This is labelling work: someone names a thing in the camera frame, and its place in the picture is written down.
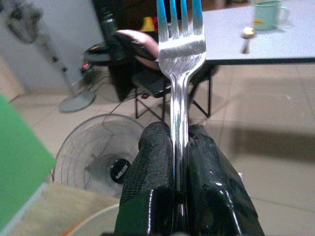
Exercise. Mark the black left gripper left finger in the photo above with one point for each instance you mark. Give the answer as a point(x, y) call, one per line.
point(147, 177)

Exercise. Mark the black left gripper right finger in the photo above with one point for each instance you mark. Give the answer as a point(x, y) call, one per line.
point(211, 182)

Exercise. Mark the silver metal fork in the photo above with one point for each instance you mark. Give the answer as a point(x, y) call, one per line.
point(180, 56)

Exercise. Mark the white floor fan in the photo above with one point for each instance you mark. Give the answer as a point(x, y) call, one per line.
point(98, 157)

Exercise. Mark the white plate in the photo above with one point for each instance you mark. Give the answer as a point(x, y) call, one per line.
point(98, 221)

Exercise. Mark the black folding chair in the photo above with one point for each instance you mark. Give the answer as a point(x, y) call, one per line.
point(152, 86)

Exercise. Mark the beige place mat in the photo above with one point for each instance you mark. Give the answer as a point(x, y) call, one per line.
point(59, 209)

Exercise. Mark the green board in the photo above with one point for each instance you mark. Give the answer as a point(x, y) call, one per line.
point(19, 157)

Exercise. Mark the pink and black cushion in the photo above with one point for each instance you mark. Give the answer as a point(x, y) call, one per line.
point(140, 44)

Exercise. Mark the black round device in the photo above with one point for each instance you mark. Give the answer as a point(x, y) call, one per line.
point(97, 52)

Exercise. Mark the grey standing fan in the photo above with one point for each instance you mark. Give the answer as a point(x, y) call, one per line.
point(56, 64)

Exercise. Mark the small wooden-topped pepper shaker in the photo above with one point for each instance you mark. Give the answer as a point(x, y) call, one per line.
point(247, 39)

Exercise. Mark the grey table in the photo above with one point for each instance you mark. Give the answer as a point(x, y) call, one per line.
point(258, 41)

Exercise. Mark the yellow cone-shaped object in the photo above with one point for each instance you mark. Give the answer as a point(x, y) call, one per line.
point(147, 24)

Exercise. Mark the light green enamel mug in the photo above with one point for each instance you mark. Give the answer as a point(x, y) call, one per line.
point(268, 14)

